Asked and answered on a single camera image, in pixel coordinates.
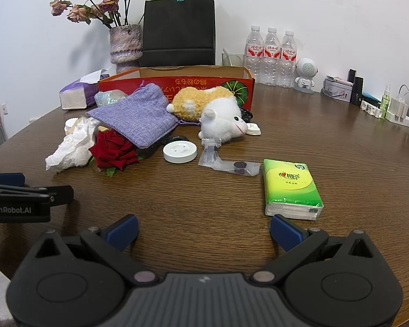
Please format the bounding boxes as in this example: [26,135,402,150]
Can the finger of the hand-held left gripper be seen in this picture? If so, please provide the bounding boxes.
[0,183,74,208]
[0,173,26,188]

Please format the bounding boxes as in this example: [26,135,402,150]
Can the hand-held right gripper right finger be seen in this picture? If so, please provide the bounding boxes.
[251,214,374,283]

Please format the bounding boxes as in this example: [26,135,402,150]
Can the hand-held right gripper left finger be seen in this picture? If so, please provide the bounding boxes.
[35,214,157,284]

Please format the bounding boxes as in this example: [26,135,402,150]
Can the green tissue packet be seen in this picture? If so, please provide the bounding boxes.
[262,158,324,221]

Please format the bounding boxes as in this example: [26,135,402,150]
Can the white tissue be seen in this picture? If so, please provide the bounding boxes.
[45,117,101,172]

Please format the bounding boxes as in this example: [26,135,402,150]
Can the red rose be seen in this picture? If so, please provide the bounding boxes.
[89,130,139,178]

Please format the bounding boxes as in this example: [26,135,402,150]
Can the small white jar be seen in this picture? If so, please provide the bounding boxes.
[64,117,80,135]

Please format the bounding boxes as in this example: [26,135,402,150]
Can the clear bag with black discs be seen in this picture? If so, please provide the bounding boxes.
[211,158,261,178]

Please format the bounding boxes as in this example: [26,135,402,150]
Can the white round disc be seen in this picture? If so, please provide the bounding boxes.
[163,141,197,163]

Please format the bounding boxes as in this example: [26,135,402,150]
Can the black round device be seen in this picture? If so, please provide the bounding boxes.
[164,135,191,145]

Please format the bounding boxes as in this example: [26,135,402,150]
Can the iridescent clear bag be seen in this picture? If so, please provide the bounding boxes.
[95,89,128,107]

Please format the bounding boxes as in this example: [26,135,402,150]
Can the purple drawstring pouch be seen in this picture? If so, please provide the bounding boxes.
[87,81,178,149]

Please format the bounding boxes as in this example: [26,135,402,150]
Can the small clear zip bag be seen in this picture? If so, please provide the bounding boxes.
[198,137,223,167]

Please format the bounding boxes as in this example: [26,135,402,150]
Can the yellow white plush toy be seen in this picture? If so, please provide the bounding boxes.
[166,87,249,143]

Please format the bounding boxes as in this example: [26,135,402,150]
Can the red orange cardboard box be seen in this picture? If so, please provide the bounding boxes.
[98,65,256,108]

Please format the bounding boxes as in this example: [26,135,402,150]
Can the purple tissue pack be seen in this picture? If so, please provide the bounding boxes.
[59,70,111,110]

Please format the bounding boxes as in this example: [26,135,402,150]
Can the grey tin box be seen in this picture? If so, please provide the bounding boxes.
[321,75,354,103]

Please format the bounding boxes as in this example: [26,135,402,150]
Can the white plastic holder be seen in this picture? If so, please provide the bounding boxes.
[360,99,382,116]

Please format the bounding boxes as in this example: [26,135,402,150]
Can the tall black tube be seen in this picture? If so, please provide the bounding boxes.
[351,76,363,105]

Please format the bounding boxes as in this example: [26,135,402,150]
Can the green spray bottle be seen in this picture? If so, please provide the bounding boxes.
[380,84,391,119]

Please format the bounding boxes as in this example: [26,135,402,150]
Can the purple white ceramic vase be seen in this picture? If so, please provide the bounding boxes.
[109,24,144,74]

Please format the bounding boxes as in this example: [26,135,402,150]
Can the white robot toy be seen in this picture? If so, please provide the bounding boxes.
[295,57,319,93]

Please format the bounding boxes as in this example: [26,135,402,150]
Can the white charger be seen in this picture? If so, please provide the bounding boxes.
[386,96,409,130]

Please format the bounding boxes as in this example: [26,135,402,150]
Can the clear water bottle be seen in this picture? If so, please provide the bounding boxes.
[280,30,298,88]
[245,25,264,84]
[263,26,282,86]

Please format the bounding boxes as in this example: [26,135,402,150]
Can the glass cup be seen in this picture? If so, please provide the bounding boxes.
[222,49,245,67]

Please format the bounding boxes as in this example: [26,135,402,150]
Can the black paper bag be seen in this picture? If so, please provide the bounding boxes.
[141,0,216,68]

